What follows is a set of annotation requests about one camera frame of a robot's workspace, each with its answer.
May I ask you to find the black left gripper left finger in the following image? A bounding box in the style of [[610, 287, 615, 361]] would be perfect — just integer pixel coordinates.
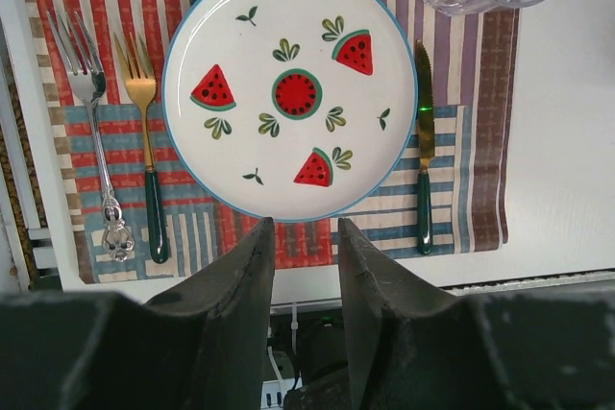
[[1, 218, 275, 409]]

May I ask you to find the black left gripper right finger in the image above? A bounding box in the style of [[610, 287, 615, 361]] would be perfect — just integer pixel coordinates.
[[338, 218, 614, 409]]

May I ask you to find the white watermelon pattern plate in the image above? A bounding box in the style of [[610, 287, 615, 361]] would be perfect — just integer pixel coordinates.
[[161, 0, 417, 223]]

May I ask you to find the gold knife green handle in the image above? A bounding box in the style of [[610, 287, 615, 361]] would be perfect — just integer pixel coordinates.
[[414, 39, 435, 255]]

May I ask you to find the gold fork green handle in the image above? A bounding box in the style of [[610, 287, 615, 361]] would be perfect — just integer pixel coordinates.
[[113, 34, 170, 264]]

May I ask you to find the silver ornate fork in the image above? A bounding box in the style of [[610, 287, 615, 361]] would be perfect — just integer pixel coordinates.
[[46, 12, 135, 262]]

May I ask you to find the striped patchwork placemat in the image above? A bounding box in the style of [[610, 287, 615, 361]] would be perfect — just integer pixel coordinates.
[[25, 0, 518, 284]]

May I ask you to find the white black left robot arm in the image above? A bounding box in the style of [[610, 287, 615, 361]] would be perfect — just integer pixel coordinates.
[[1, 218, 614, 409]]

